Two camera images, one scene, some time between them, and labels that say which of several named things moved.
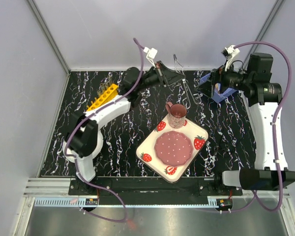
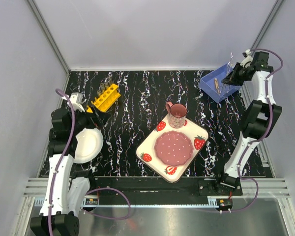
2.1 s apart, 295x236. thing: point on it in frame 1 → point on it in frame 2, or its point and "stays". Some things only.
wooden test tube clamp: [216, 87] stays
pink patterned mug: [177, 114] stays
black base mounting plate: [147, 186] stays
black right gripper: [219, 75] → [231, 79]
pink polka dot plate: [173, 148] stays
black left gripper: [166, 76] → [95, 120]
